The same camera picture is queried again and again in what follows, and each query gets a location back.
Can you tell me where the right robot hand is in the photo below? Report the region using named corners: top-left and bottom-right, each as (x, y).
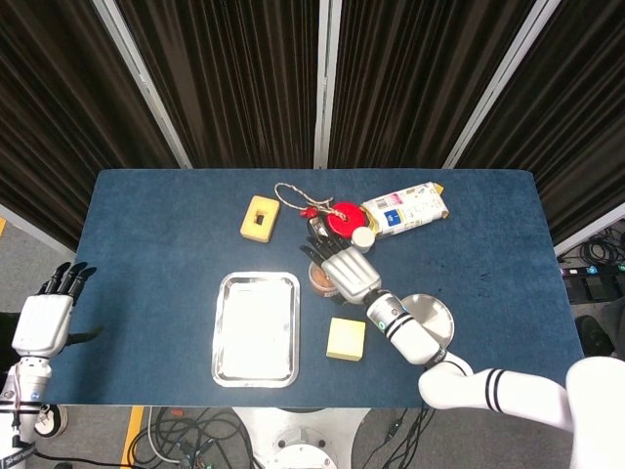
top-left (299, 235), bottom-right (383, 307)

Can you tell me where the plastic cup with orange contents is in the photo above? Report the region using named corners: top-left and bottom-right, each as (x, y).
top-left (307, 261), bottom-right (346, 300)

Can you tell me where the silver metal bowl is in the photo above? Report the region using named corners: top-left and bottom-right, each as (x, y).
top-left (402, 292), bottom-right (455, 353)

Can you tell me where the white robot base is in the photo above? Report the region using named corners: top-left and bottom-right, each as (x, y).
top-left (231, 407), bottom-right (372, 469)

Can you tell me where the small black device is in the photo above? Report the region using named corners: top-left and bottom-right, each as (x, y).
top-left (307, 217), bottom-right (338, 245)

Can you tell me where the yellow sponge block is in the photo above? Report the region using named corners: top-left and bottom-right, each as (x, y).
top-left (325, 317), bottom-right (367, 362)

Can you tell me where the dark pleated curtain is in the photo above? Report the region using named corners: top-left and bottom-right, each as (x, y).
top-left (0, 0), bottom-right (180, 253)
top-left (458, 0), bottom-right (625, 248)
top-left (327, 0), bottom-right (541, 170)
top-left (116, 0), bottom-right (323, 170)

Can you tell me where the black power strip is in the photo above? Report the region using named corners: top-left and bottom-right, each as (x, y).
top-left (560, 263), bottom-right (625, 278)

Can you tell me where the yellow sponge with hole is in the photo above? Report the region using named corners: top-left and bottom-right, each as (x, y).
top-left (239, 194), bottom-right (281, 242)

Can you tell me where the white partition post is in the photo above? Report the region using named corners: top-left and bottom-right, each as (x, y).
top-left (312, 0), bottom-right (343, 170)
top-left (92, 0), bottom-right (194, 170)
top-left (441, 0), bottom-right (570, 170)

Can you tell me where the blue table cloth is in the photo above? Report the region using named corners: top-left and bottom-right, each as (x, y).
top-left (46, 168), bottom-right (598, 409)

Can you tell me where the white printed food bag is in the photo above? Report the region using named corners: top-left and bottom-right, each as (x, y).
top-left (360, 181), bottom-right (450, 240)

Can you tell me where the red round flat disc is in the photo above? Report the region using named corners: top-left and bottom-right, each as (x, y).
top-left (301, 200), bottom-right (366, 240)

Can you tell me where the braided rope loop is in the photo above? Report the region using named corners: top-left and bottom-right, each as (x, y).
top-left (273, 182), bottom-right (343, 219)

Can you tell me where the black rounded floor object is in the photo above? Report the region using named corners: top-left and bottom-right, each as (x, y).
top-left (575, 315), bottom-right (615, 357)

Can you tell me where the rectangular steel tray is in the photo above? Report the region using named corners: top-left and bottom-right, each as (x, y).
top-left (211, 271), bottom-right (301, 389)

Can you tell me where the black floor cable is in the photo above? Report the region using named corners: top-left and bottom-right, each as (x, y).
top-left (360, 407), bottom-right (438, 469)

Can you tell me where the person in black clothes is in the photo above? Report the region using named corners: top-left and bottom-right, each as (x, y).
top-left (0, 312), bottom-right (21, 356)

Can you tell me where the small white jar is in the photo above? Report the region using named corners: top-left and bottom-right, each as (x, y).
top-left (351, 227), bottom-right (376, 254)

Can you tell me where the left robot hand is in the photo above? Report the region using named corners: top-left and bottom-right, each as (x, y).
top-left (12, 262), bottom-right (104, 361)

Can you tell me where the tangled floor cable bundle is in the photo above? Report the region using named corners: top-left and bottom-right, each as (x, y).
top-left (144, 407), bottom-right (258, 469)

